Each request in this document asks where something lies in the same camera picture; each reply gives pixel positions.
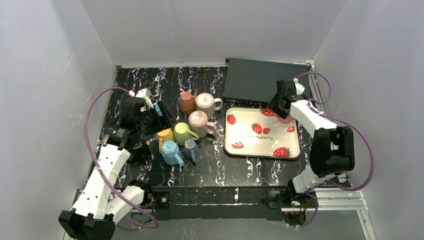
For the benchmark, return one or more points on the beige pink mug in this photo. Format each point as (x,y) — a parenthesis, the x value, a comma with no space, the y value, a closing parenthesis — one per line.
(200,125)

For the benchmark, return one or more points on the light blue faceted mug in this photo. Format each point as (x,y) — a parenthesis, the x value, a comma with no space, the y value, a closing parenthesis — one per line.
(171,153)

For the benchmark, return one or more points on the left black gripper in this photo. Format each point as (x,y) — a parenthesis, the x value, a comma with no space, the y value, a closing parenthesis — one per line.
(162,117)

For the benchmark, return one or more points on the white floral mug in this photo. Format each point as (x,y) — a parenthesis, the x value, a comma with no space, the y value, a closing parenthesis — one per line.
(208,104)

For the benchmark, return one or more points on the yellow mug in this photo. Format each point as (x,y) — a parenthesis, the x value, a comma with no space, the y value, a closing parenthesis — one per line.
(163,136)

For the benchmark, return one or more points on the black mug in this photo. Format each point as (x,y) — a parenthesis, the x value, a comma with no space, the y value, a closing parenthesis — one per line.
(140,153)

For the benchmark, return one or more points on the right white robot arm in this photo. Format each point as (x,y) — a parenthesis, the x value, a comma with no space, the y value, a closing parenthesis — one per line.
(332,148)

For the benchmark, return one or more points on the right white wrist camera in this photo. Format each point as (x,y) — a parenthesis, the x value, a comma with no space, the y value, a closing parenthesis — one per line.
(299,87)

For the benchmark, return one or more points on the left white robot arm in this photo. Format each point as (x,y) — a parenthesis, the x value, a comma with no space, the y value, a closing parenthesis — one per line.
(100,207)

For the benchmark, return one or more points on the strawberry print white tray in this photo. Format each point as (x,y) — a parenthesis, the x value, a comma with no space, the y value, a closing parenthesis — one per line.
(255,132)

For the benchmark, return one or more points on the light green mug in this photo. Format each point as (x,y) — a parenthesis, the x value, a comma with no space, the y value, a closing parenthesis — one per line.
(182,133)

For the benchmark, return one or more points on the brown mug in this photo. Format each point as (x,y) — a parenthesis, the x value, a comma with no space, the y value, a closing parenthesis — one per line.
(187,103)

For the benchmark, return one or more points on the small grey blue mug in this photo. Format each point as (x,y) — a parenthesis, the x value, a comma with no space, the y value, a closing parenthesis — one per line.
(191,150)

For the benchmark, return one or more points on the dark flat metal box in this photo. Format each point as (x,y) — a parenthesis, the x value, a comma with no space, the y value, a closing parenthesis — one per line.
(254,82)

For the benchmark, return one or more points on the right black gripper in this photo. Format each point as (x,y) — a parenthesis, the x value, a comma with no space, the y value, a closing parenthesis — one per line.
(276,108)

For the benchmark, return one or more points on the teal blue mug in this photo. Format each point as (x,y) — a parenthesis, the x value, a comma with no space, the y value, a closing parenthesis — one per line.
(158,109)

